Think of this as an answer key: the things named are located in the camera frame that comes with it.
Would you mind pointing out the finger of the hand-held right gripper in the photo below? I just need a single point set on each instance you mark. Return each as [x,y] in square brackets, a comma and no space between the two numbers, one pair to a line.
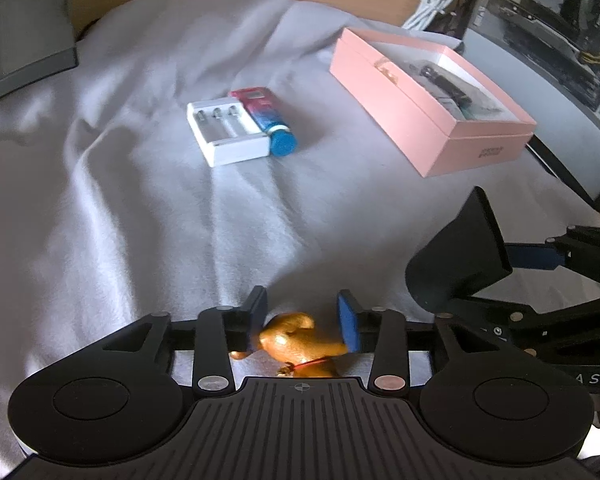
[535,256]
[485,305]

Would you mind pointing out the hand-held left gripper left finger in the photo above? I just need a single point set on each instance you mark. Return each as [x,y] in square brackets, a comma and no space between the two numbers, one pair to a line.
[254,317]

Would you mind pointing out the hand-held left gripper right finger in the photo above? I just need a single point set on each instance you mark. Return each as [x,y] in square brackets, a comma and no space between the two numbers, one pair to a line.
[347,322]

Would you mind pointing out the orange toy figure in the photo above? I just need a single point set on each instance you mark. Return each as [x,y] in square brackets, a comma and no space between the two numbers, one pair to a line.
[290,342]

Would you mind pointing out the pink cardboard box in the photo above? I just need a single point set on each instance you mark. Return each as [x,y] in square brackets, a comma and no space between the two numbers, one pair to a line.
[420,125]

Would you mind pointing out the dark slab device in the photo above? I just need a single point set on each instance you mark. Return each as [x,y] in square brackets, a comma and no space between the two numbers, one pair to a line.
[445,85]

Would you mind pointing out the white battery charger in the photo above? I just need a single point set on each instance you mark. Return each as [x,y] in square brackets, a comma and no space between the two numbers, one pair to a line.
[230,150]

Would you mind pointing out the red blue gradient tube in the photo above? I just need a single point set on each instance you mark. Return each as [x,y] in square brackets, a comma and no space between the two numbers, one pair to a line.
[260,110]

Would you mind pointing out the glass-sided computer case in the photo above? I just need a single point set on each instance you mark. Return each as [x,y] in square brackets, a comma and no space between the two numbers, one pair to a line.
[555,35]

